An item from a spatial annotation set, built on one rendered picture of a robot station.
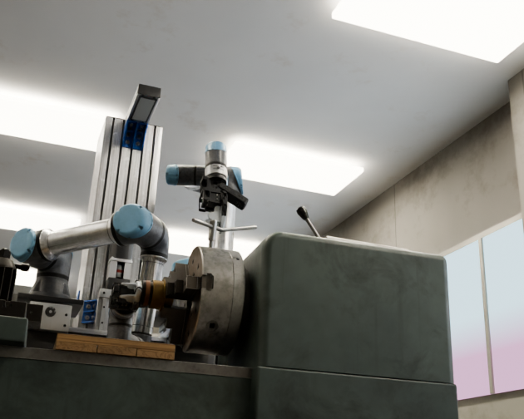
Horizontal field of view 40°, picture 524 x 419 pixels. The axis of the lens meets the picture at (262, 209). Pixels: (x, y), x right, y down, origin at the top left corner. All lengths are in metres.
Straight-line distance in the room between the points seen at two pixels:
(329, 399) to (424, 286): 0.46
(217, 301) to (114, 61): 3.43
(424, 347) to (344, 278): 0.30
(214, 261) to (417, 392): 0.68
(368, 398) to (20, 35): 3.80
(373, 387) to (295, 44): 3.21
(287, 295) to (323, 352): 0.18
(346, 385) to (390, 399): 0.13
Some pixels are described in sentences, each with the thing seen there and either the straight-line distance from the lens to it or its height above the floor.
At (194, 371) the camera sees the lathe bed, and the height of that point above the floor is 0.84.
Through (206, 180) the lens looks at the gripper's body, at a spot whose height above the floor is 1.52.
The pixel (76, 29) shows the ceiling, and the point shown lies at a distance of 4.98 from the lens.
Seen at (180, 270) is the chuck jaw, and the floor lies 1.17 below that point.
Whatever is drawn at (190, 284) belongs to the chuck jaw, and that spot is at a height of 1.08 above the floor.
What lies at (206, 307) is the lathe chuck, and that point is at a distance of 1.99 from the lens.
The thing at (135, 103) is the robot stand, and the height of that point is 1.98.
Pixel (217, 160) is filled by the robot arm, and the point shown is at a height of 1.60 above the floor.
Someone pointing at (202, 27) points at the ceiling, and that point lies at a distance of 4.78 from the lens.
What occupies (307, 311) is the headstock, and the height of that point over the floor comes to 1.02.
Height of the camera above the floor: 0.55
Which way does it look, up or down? 22 degrees up
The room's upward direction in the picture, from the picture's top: 2 degrees clockwise
